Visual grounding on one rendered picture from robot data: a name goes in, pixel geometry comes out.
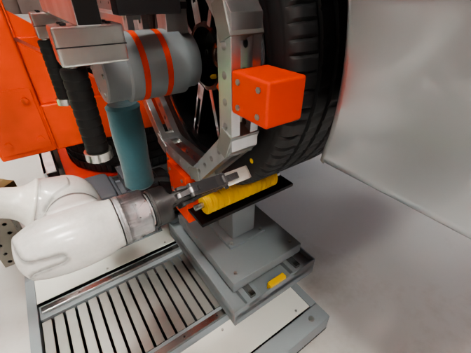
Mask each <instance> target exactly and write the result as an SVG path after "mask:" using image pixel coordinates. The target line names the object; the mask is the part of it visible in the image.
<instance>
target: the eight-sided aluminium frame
mask: <svg viewBox="0 0 471 353"><path fill-rule="evenodd" d="M206 2H207V4H208V6H209V9H210V11H211V13H212V15H213V17H214V22H215V26H216V29H217V60H218V82H219V124H220V135H219V139H218V140H217V141H216V142H215V143H214V144H213V145H212V147H211V148H210V149H209V150H208V151H207V152H206V153H203V152H202V151H201V150H200V149H198V148H197V147H196V146H194V145H193V144H192V143H191V142H190V141H188V140H187V139H186V138H184V137H183V136H182V134H181V133H180V131H179V130H178V127H177V125H176V122H175V120H174V118H173V116H172V113H171V111H170V109H169V106H168V104H167V102H166V100H165V97H164V96H163V97H155V98H154V99H155V100H156V103H157V105H158V108H159V110H160V113H161V115H162V117H163V120H164V122H165V124H166V127H167V129H168V131H167V132H166V131H165V130H164V127H163V125H162V122H161V120H160V118H159V116H158V113H157V111H156V108H155V106H154V105H153V102H152V100H151V99H146V100H142V103H143V105H144V108H145V109H146V112H147V114H148V117H149V120H150V121H151V124H152V126H153V129H154V131H155V133H156V136H157V137H158V143H159V144H160V145H161V148H162V149H163V151H164V152H165V153H166V152H167V153H168V155H169V156H170V157H171V158H172V159H173V160H174V161H175V162H176V163H177V164H178V165H179V166H180V167H181V168H182V169H183V170H184V171H185V172H186V173H187V174H188V175H189V176H190V177H191V179H194V180H195V181H200V180H203V179H206V178H209V177H213V176H216V175H218V174H221V173H222V171H224V170H225V169H226V168H227V167H228V166H230V165H231V164H232V163H234V162H235V161H236V160H237V159H239V158H240V157H241V156H242V155H244V154H245V153H246V152H248V151H251V150H252V148H253V147H254V146H256V145H257V135H258V133H259V129H258V125H256V124H254V123H252V122H250V121H248V120H246V119H244V118H243V117H241V116H239V115H237V114H235V113H234V112H233V111H232V72H233V70H236V69H244V68H250V67H257V66H261V40H262V34H263V33H264V26H263V10H262V8H261V6H260V4H259V0H206ZM121 17H122V20H123V26H124V30H135V26H134V22H133V20H137V23H138V27H139V30H140V29H149V22H148V17H147V15H122V16H121Z"/></svg>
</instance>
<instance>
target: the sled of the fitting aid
mask: <svg viewBox="0 0 471 353"><path fill-rule="evenodd" d="M168 225H169V229H170V234H171V236H172V237H173V239H174V240H175V242H176V243H177V244H178V246H179V248H180V249H181V250H182V251H183V253H184V255H185V256H186V257H187V258H188V260H189V262H190V263H191V264H192V266H193V267H194V268H195V270H196V272H197V273H198V274H199V275H200V277H201V279H202V280H203V281H204V283H205V284H206V286H207V287H208V289H209V290H210V291H211V293H212V294H213V296H214V297H215V298H216V300H217V301H218V303H219V304H220V305H221V307H222V308H223V310H224V311H225V313H226V314H227V315H228V317H229V319H230V320H231V321H232V322H233V324H234V326H236V325H237V324H239V323H240V322H241V321H243V320H244V319H246V318H247V317H249V316H250V315H251V314H253V313H254V312H256V311H257V310H258V309H260V308H261V307H263V306H264V305H265V304H267V303H269V302H270V301H272V300H273V299H274V298H276V297H277V296H279V295H280V294H281V293H283V292H284V291H286V290H287V289H288V288H290V287H291V286H293V285H294V284H296V283H297V282H299V281H300V280H301V279H303V278H304V277H306V276H307V275H309V274H310V273H312V271H313V266H314V262H315V259H314V258H313V257H312V256H311V255H310V254H309V253H308V252H307V251H305V250H304V249H303V248H302V247H300V251H299V252H298V253H296V254H295V255H293V256H291V257H290V258H288V259H287V260H285V261H283V262H282V263H280V264H279V265H277V266H275V267H274V268H272V269H271V270H269V271H268V272H266V273H264V274H263V275H261V276H260V277H258V278H256V279H255V280H253V281H251V282H250V283H249V284H247V285H245V286H244V287H242V288H241V289H238V290H237V291H236V292H232V290H231V289H230V287H229V286H228V285H227V283H226V282H225V281H224V280H223V278H222V277H221V276H220V274H219V273H218V272H217V271H216V270H215V268H214V267H213V265H212V264H211V263H210V262H209V261H208V259H207V258H206V257H205V255H204V254H203V252H202V251H201V250H200V249H199V248H198V246H197V245H196V243H195V242H194V241H193V240H192V239H191V237H190V236H189V234H188V233H187V232H186V231H185V229H184V228H183V227H182V225H181V224H180V223H179V217H177V218H175V219H174V220H173V221H171V222H169V223H168Z"/></svg>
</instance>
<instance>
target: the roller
mask: <svg viewBox="0 0 471 353"><path fill-rule="evenodd" d="M278 176H280V173H279V172H278V173H276V174H273V175H271V176H268V177H266V178H264V179H261V180H259V181H256V182H254V183H251V184H245V185H235V184H234V185H232V186H229V188H227V189H225V188H222V189H221V190H220V189H219V190H218V191H217V192H213V193H211V194H209V195H206V196H204V197H202V198H199V199H198V202H199V203H198V204H196V205H194V206H193V208H194V210H195V211H198V210H199V209H201V210H202V211H203V212H204V213H205V214H211V213H212V212H215V211H217V210H219V209H221V208H224V207H226V206H227V205H231V204H232V203H235V202H237V201H239V200H242V199H244V198H247V197H249V196H251V195H254V194H255V193H258V192H259V191H262V190H265V189H267V188H269V187H271V186H274V185H276V184H277V182H278Z"/></svg>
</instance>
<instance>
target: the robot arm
mask: <svg viewBox="0 0 471 353"><path fill-rule="evenodd" d="M250 177H251V174H250V171H249V170H248V168H247V165H245V166H243V167H239V168H238V169H234V170H231V171H230V172H226V173H221V174H218V175H216V176H211V177H209V178H206V179H203V180H200V181H196V182H193V183H188V184H187V185H186V186H180V187H177V188H175V190H174V191H172V193H171V194H169V193H167V192H166V190H165V189H164V187H162V186H157V187H154V188H150V189H148V190H145V191H144V192H143V194H142V192H141V191H139V190H134V191H130V192H128V193H125V194H122V195H119V196H115V197H112V198H110V199H107V200H102V199H101V197H100V195H99V194H98V192H97V191H96V190H95V188H94V187H93V186H92V185H91V184H90V183H89V182H88V181H86V180H85V179H82V178H81V177H79V176H74V175H61V176H54V177H47V178H35V179H34V180H33V181H31V182H29V183H28V184H25V185H24V186H17V187H5V188H0V219H12V220H15V221H19V222H21V223H22V224H23V225H25V226H26V227H24V228H23V229H22V230H21V231H19V232H18V233H17V234H16V235H14V236H13V237H12V239H11V248H12V254H13V259H14V261H15V264H16V266H17V268H18V270H19V271H20V272H21V273H22V274H23V275H24V276H25V277H27V278H29V279H31V280H32V281H39V280H45V279H51V278H55V277H59V276H63V275H67V274H69V273H72V272H76V271H77V270H81V269H83V268H86V267H88V266H90V265H92V264H94V263H97V262H99V261H101V260H103V259H105V258H107V257H108V256H110V255H112V254H113V253H114V252H115V251H117V250H118V249H120V248H121V247H124V246H125V245H127V244H131V243H133V242H134V241H136V240H139V239H141V238H143V237H144V236H145V235H148V234H149V233H153V232H155V229H156V228H155V226H158V227H160V226H162V225H165V224H166V223H169V222H171V221H173V220H174V219H175V211H174V209H173V208H174V207H177V208H178V209H181V208H183V207H185V206H187V205H188V204H191V203H192V202H195V201H196V200H198V199H199V198H202V197H204V196H206V195H209V194H211V193H213V192H217V191H218V190H219V189H220V190H221V189H222V188H225V189H227V188H229V186H232V185H234V184H237V183H239V182H241V181H244V180H246V179H249V178H250Z"/></svg>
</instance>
